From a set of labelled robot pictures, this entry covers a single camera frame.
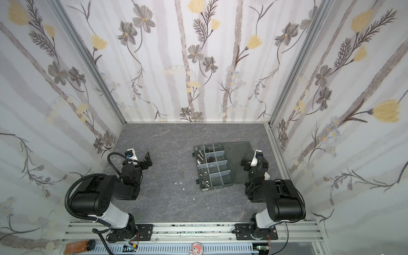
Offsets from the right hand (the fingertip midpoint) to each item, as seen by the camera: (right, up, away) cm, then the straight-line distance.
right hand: (256, 154), depth 88 cm
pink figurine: (-32, -39, -20) cm, 55 cm away
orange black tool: (-83, -38, -20) cm, 93 cm away
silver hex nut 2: (-32, -14, +5) cm, 35 cm away
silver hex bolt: (-32, -2, +13) cm, 34 cm away
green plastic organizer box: (-21, -7, +5) cm, 23 cm away
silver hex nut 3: (-30, -16, +1) cm, 34 cm away
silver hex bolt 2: (-32, -3, +13) cm, 35 cm away
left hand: (-66, +1, +2) cm, 66 cm away
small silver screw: (-41, -20, +1) cm, 46 cm away
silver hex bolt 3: (-33, -6, +8) cm, 35 cm away
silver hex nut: (-29, -12, +5) cm, 32 cm away
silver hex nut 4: (-28, -16, +1) cm, 33 cm away
